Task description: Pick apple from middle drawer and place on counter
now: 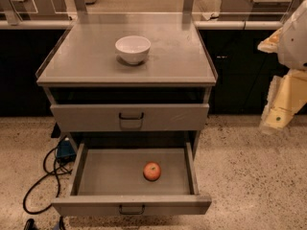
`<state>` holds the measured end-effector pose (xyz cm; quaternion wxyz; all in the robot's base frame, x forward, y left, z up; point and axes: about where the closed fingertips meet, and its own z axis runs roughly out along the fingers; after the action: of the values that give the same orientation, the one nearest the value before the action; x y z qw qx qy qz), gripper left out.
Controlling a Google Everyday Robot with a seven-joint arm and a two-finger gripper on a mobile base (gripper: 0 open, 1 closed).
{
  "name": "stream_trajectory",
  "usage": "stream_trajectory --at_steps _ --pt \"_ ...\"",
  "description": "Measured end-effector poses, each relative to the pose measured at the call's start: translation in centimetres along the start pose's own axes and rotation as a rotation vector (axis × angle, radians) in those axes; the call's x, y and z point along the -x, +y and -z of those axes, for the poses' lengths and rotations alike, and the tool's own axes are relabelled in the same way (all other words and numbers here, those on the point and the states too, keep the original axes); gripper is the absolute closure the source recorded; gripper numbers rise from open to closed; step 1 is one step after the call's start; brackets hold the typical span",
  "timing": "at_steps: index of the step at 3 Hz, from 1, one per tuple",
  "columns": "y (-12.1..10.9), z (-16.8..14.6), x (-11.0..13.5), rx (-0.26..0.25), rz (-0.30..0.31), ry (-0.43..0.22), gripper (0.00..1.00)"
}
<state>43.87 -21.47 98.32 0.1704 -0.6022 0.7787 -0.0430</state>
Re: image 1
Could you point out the white ceramic bowl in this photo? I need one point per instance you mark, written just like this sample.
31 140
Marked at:
133 49

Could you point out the white horizontal rail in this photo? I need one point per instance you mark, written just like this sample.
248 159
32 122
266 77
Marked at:
202 25

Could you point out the open grey lower drawer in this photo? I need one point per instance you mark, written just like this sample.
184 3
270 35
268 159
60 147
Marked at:
110 182

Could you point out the closed grey upper drawer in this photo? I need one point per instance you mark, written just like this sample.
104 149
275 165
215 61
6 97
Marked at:
129 117

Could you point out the blue power box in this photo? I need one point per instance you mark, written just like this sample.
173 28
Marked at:
65 150

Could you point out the grey cabinet background left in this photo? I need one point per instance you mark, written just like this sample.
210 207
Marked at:
15 11

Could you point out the red apple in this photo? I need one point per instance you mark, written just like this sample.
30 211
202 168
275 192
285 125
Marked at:
152 171

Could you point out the grey metal drawer cabinet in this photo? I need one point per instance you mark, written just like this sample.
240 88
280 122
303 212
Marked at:
85 69

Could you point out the black wheel bottom left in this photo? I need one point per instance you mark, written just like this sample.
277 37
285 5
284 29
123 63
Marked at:
30 224

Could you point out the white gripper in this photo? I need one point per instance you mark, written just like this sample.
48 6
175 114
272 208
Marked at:
295 45

